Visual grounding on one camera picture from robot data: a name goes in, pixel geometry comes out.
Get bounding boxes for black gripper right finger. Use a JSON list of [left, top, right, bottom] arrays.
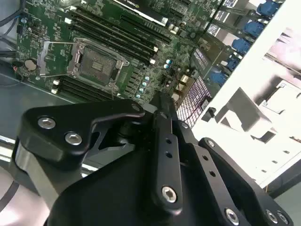
[[168, 93, 294, 226]]

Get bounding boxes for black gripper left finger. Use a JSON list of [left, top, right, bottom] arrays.
[[14, 92, 184, 212]]

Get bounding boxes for silver CPU plate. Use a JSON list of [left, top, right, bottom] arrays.
[[267, 81, 301, 113]]

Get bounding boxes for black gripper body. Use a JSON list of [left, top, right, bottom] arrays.
[[47, 117, 228, 226]]

